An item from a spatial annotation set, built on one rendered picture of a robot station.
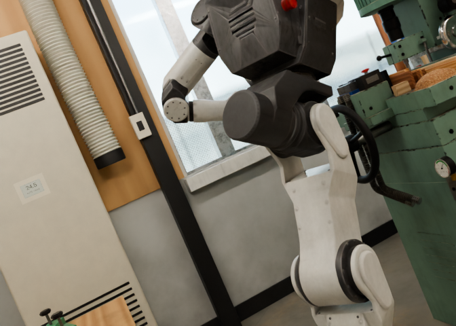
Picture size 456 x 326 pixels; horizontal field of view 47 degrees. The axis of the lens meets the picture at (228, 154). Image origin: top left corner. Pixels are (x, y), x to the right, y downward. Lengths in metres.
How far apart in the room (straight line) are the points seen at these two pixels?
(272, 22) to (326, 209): 0.44
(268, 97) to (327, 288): 0.44
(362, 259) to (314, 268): 0.11
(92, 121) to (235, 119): 1.60
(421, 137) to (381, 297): 0.74
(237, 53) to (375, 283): 0.61
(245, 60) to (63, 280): 1.60
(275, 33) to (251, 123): 0.22
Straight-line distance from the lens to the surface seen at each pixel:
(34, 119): 2.57
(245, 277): 3.05
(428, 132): 1.81
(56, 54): 2.74
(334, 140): 1.25
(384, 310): 1.28
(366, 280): 1.22
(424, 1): 2.05
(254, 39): 1.25
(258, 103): 1.12
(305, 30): 1.26
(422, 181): 1.94
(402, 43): 1.99
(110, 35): 2.90
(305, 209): 1.27
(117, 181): 2.85
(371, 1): 1.96
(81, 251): 2.56
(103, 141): 2.67
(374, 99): 1.89
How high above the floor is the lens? 1.04
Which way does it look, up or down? 3 degrees down
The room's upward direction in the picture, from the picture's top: 23 degrees counter-clockwise
